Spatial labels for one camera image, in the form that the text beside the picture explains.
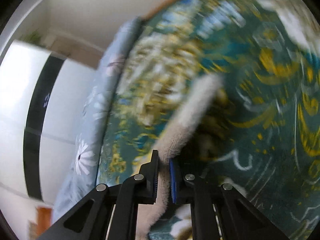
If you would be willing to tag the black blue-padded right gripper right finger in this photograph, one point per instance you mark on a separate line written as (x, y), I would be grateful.
(218, 212)

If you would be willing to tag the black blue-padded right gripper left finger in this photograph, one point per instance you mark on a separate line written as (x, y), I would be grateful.
(109, 212)

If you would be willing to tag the beige fuzzy knitted sweater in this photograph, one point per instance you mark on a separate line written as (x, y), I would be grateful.
(178, 131)

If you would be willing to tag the grey-blue floral duvet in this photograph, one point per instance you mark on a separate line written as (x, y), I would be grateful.
(82, 174)

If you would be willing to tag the teal floral bed blanket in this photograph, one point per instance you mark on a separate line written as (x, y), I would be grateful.
(262, 134)

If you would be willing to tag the white wardrobe with black stripe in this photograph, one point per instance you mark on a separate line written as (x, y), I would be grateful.
(42, 98)

